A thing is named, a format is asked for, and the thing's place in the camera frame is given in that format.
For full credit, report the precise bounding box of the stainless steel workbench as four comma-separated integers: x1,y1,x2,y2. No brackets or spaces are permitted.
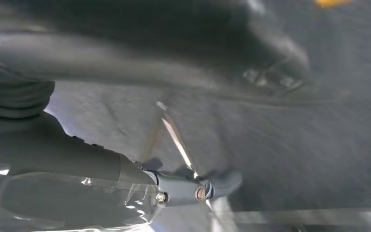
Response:
140,101,371,232

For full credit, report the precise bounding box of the yellow floor tape square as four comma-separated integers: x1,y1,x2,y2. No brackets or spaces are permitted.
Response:
313,0,355,8

